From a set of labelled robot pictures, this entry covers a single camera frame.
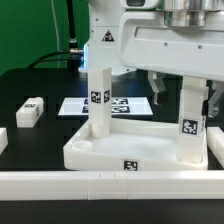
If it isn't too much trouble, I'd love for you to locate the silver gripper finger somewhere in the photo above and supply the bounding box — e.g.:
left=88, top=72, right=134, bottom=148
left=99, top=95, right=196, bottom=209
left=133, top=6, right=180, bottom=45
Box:
left=202, top=81, right=220, bottom=118

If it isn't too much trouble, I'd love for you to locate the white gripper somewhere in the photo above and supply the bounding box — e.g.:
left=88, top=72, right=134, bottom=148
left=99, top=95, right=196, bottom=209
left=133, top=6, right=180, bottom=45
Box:
left=119, top=11, right=224, bottom=105

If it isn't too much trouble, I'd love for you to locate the white desk top tray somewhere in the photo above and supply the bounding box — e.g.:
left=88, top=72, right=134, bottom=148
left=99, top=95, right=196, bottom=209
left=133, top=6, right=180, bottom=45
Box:
left=63, top=118, right=208, bottom=171

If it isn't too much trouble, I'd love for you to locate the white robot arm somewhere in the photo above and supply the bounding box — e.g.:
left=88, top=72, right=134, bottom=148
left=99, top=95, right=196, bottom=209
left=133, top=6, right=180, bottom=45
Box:
left=83, top=0, right=224, bottom=117

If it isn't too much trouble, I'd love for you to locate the white right side block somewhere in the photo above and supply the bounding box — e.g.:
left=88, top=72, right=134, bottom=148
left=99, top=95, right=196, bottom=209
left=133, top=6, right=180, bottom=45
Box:
left=207, top=127, right=224, bottom=168

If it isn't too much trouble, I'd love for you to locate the white block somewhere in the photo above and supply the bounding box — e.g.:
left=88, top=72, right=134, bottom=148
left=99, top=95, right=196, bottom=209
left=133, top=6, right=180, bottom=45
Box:
left=0, top=128, right=8, bottom=155
left=207, top=127, right=224, bottom=168

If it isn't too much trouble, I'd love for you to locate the white front fence bar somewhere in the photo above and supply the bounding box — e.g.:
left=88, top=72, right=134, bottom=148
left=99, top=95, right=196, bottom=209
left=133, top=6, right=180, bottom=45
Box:
left=0, top=171, right=224, bottom=201

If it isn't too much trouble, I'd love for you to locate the white left side block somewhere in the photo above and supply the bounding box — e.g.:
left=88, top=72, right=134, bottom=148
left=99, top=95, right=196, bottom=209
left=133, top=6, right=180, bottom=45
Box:
left=0, top=128, right=8, bottom=155

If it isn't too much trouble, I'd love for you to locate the black thick cable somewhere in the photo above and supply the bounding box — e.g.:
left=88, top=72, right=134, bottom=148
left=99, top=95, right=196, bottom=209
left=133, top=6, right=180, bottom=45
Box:
left=27, top=0, right=85, bottom=70

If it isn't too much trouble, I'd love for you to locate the marker tag base plate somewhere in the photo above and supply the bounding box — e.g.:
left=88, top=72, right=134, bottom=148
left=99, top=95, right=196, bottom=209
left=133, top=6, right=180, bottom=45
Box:
left=58, top=97, right=153, bottom=116

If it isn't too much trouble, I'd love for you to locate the thin grey cable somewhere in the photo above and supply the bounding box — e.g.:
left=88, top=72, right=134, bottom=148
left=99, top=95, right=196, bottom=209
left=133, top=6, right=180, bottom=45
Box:
left=50, top=0, right=62, bottom=69

